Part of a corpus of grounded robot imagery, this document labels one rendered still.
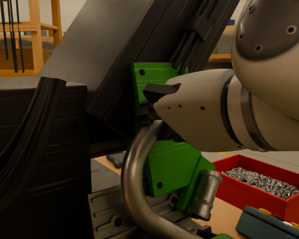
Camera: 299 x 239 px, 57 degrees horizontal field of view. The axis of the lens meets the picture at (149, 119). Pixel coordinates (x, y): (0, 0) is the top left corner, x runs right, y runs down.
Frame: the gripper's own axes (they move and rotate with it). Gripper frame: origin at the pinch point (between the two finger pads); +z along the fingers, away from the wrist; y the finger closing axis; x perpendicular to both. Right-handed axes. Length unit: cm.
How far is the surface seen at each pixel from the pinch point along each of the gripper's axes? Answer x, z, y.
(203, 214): 6.7, -0.9, -14.5
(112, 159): -8, 61, -24
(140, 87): -4.1, 2.7, 4.0
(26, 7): -437, 833, 135
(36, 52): -98, 245, 22
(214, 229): 3.4, 12.8, -33.7
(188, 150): -1.7, 2.8, -9.6
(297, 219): -12, 10, -60
